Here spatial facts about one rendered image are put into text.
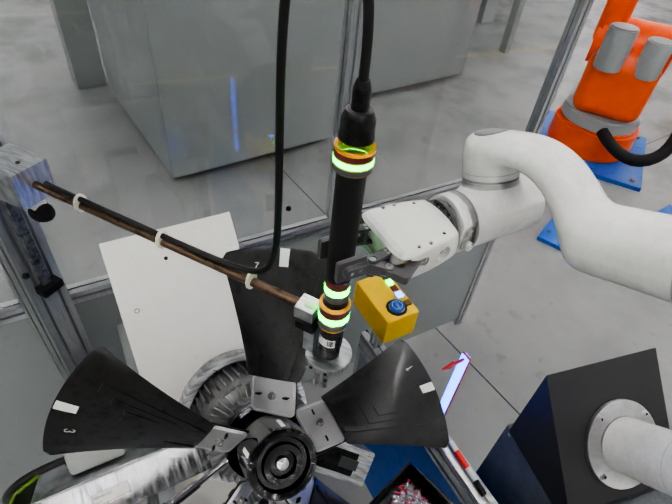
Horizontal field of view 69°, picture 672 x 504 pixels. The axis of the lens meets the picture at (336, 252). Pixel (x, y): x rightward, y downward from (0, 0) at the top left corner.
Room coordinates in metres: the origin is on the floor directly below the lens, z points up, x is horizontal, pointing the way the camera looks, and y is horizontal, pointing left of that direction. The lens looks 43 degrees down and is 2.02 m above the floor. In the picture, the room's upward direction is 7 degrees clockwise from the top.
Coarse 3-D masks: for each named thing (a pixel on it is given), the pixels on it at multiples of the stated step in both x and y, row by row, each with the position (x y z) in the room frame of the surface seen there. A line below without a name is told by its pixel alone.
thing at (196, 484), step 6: (222, 462) 0.37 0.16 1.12; (216, 468) 0.36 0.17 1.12; (210, 474) 0.35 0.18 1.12; (198, 480) 0.34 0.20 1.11; (204, 480) 0.34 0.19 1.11; (192, 486) 0.33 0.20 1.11; (198, 486) 0.33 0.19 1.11; (180, 492) 0.32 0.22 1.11; (186, 492) 0.32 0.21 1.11; (192, 492) 0.32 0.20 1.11; (174, 498) 0.31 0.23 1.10; (180, 498) 0.31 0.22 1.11; (186, 498) 0.31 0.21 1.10
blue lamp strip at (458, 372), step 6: (462, 354) 0.63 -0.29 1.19; (468, 360) 0.61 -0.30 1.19; (456, 366) 0.63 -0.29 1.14; (462, 366) 0.62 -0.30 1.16; (456, 372) 0.62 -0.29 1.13; (462, 372) 0.61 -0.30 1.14; (456, 378) 0.62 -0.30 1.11; (450, 384) 0.63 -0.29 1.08; (456, 384) 0.61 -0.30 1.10; (450, 390) 0.62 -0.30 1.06; (444, 396) 0.63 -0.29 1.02; (450, 396) 0.61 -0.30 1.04; (444, 402) 0.62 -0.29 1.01; (444, 408) 0.62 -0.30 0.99
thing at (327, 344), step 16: (368, 80) 0.43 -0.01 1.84; (352, 96) 0.43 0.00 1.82; (368, 96) 0.43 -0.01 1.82; (352, 112) 0.42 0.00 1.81; (368, 112) 0.43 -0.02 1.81; (352, 128) 0.42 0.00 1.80; (368, 128) 0.42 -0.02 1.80; (352, 144) 0.42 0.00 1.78; (368, 144) 0.42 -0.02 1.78; (320, 336) 0.42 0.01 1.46; (336, 336) 0.42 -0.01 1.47; (320, 352) 0.42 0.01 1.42; (336, 352) 0.42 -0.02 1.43
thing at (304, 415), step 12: (300, 408) 0.46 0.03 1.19; (312, 408) 0.47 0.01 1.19; (324, 408) 0.47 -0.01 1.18; (300, 420) 0.44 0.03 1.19; (312, 420) 0.44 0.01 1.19; (324, 420) 0.45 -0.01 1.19; (312, 432) 0.42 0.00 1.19; (324, 432) 0.42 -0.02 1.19; (336, 432) 0.43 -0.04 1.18; (324, 444) 0.40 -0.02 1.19; (336, 444) 0.40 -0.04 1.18
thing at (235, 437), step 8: (216, 432) 0.37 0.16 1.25; (224, 432) 0.37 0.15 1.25; (232, 432) 0.37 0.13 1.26; (240, 432) 0.37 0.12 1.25; (208, 440) 0.37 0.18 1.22; (224, 440) 0.37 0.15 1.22; (232, 440) 0.37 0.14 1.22; (240, 440) 0.37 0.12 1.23; (208, 448) 0.37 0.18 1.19; (216, 448) 0.37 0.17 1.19; (224, 448) 0.37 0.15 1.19; (232, 448) 0.37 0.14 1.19
